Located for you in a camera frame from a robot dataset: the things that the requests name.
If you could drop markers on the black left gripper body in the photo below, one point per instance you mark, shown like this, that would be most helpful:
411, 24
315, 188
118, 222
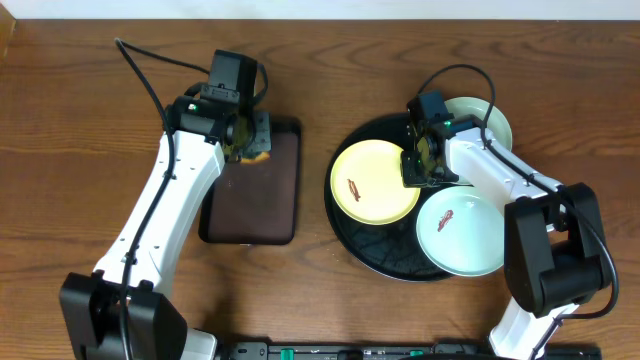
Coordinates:
261, 133

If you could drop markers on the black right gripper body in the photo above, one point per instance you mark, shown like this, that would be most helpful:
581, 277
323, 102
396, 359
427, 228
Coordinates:
416, 172

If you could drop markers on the yellow plate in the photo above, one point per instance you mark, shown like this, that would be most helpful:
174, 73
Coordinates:
366, 183

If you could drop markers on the mint plate with red stain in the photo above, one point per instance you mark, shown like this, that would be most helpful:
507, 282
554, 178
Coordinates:
461, 232

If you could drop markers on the pale green plate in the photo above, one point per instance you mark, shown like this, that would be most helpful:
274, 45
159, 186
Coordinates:
497, 122

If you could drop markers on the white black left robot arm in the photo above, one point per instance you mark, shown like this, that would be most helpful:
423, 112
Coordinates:
122, 310

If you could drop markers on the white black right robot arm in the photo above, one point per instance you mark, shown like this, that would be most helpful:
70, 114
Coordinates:
556, 263

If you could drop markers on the black rectangular tray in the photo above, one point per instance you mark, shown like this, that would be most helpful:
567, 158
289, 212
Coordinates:
256, 204

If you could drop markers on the black round tray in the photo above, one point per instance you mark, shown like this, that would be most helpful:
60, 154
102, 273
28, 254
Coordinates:
392, 249

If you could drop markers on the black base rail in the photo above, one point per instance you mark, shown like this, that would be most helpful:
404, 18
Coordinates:
264, 351

